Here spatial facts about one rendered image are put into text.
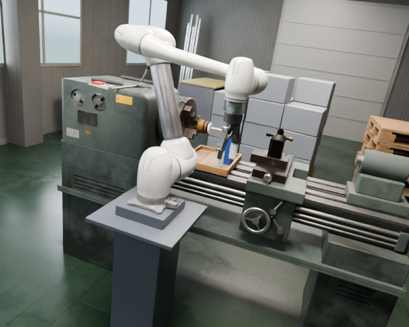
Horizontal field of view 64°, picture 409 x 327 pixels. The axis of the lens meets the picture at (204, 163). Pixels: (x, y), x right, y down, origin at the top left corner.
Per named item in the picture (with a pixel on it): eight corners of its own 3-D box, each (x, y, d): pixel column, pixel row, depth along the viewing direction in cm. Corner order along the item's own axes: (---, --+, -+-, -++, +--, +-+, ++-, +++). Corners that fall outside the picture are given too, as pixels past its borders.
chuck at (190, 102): (160, 146, 196) (168, 93, 190) (179, 143, 226) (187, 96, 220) (173, 149, 194) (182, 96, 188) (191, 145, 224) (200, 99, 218)
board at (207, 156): (178, 165, 196) (179, 158, 194) (199, 150, 228) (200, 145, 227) (226, 176, 187) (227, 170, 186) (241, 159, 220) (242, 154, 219)
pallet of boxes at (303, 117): (311, 175, 472) (337, 82, 428) (302, 196, 395) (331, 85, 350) (226, 152, 520) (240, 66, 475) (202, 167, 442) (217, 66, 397)
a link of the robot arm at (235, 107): (221, 96, 127) (218, 111, 129) (242, 101, 124) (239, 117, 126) (230, 95, 135) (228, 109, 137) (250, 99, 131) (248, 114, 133)
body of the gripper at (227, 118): (229, 109, 136) (226, 131, 139) (221, 111, 129) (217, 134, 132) (246, 113, 133) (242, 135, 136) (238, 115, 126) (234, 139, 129)
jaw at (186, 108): (180, 121, 203) (177, 107, 193) (184, 115, 205) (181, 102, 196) (197, 125, 200) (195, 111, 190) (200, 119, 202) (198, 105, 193)
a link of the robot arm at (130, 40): (141, 28, 138) (161, 31, 149) (111, 15, 144) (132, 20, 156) (135, 59, 143) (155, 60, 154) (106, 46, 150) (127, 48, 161)
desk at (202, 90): (230, 117, 786) (236, 82, 758) (210, 129, 651) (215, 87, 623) (200, 111, 808) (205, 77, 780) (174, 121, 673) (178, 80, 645)
